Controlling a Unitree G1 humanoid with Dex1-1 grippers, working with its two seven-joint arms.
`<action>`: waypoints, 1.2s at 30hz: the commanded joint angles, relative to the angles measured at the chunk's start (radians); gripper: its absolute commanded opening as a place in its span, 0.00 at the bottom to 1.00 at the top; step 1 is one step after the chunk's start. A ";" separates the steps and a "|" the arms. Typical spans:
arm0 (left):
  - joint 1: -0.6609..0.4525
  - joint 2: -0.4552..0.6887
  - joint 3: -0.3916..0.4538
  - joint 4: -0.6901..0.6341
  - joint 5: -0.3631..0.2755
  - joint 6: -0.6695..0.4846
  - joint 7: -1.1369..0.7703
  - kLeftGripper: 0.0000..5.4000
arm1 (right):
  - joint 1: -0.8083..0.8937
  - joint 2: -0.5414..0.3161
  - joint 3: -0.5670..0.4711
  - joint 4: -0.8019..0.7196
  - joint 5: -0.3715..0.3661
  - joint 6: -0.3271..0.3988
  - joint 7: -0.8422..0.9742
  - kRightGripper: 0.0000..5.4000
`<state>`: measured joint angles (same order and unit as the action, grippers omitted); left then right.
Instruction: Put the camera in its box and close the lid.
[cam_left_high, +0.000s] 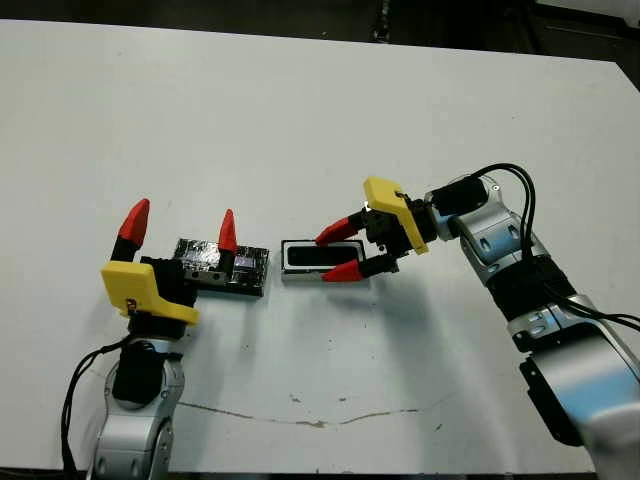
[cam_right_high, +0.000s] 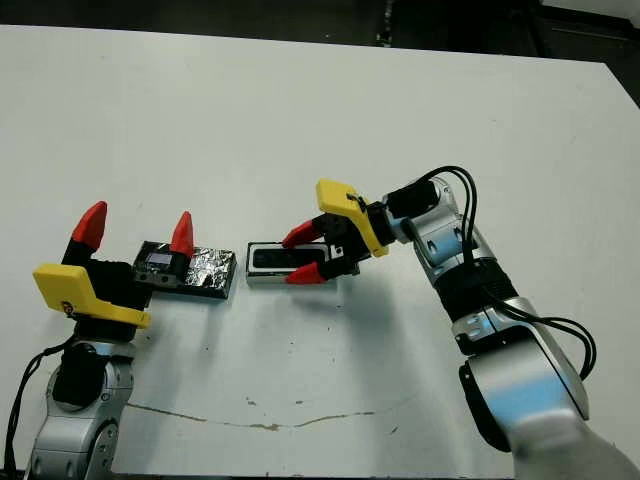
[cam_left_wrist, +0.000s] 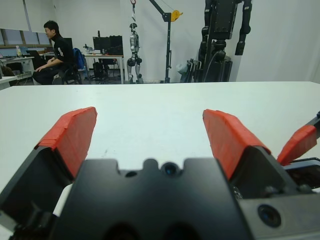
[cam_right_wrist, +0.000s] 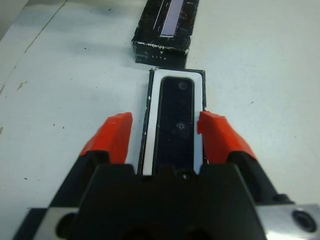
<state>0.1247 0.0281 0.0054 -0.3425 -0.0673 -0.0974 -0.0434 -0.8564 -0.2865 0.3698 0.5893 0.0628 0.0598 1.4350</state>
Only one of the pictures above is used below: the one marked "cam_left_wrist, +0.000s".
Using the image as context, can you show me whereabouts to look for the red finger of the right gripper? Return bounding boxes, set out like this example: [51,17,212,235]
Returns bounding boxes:
[276,109,320,166]

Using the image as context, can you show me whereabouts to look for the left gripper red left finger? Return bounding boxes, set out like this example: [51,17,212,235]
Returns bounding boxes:
[0,106,98,227]

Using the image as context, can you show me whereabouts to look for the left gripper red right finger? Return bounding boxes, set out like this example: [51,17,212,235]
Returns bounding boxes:
[202,108,313,200]

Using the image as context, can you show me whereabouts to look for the black office chair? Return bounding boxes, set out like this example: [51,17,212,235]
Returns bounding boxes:
[51,47,87,86]

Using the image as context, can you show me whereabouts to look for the blue jacket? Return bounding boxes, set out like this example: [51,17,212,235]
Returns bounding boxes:
[72,47,87,74]

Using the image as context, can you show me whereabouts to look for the folded black stands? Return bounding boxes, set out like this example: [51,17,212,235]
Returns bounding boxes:
[179,58,204,83]

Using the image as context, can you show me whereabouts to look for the person in black clothes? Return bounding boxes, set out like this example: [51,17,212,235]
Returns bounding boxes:
[32,19,76,86]

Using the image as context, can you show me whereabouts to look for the white side table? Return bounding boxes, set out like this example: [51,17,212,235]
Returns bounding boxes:
[0,75,19,91]

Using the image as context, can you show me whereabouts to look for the pale green bag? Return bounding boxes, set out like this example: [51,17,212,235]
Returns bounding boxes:
[176,62,189,76]

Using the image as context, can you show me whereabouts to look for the white office desk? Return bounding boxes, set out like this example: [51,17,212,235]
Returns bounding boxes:
[83,53,125,85]

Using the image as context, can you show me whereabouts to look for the black laptop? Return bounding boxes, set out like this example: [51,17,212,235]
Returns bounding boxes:
[26,49,45,66]

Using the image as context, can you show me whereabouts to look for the large black humanoid robot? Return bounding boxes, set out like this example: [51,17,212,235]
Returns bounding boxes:
[198,0,253,83]

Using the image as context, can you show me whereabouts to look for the long white desk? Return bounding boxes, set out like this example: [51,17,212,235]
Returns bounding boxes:
[0,55,36,81]

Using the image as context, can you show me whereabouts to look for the wide black monitor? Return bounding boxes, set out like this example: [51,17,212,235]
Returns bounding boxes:
[92,36,111,51]

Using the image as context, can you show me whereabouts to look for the black equipment case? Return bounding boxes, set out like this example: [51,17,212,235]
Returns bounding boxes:
[108,35,124,56]

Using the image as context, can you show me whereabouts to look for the silver humanoid robot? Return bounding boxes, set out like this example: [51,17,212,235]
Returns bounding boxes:
[126,22,145,85]

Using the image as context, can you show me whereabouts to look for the black gantry stand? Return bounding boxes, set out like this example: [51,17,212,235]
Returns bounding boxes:
[148,0,184,84]

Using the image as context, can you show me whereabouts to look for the white roller blind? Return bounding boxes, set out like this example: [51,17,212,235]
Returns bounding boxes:
[0,0,56,33]

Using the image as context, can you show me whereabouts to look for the yellow hoist winch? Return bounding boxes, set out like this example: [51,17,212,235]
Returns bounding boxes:
[171,9,184,23]

